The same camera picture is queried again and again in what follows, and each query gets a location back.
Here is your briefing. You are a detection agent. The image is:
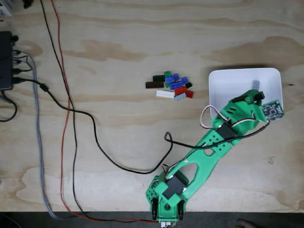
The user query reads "white long lego brick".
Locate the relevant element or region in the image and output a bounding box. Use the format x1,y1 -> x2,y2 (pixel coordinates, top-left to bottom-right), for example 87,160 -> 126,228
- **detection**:
156,89 -> 176,98

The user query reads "brown long lego brick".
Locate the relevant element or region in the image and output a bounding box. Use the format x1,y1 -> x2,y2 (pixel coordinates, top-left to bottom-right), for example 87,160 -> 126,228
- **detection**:
145,81 -> 165,90

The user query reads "white plastic bin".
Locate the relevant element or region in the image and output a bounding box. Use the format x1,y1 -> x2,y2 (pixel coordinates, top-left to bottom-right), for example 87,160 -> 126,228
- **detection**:
208,67 -> 283,122

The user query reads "blue oblong lego brick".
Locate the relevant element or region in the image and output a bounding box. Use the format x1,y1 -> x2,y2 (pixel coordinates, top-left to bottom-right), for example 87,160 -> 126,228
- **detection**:
170,80 -> 184,90

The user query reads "dark grey hub box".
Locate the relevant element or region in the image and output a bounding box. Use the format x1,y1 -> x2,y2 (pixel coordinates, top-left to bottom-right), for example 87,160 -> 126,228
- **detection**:
0,31 -> 14,91

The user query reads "white box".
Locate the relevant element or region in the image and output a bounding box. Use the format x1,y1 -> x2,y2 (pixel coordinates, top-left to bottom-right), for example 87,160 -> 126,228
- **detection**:
0,0 -> 13,17

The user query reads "green camera circuit board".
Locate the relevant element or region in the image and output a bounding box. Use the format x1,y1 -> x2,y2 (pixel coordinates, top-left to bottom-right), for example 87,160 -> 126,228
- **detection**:
262,99 -> 285,122

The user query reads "thick black camera cable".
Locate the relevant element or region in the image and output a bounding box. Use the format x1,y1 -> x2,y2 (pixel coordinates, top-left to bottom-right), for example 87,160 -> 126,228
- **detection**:
13,77 -> 271,174

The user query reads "thin black power cable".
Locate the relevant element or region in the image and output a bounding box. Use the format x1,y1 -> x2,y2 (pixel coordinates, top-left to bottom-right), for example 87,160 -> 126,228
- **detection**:
39,0 -> 160,224

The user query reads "thin red power cable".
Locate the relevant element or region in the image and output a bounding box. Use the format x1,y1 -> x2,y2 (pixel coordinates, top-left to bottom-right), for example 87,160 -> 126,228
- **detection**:
51,0 -> 160,224

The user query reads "grey braided cable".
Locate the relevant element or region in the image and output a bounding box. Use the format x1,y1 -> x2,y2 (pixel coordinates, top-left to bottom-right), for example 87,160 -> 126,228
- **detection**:
12,49 -> 80,220

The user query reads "short black hub cable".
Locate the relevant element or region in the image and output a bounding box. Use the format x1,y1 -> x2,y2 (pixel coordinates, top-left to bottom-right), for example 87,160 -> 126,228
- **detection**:
12,54 -> 33,73

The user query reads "black looped cable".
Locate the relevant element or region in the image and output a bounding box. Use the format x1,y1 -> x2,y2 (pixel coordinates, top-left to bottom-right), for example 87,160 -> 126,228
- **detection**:
0,91 -> 18,123

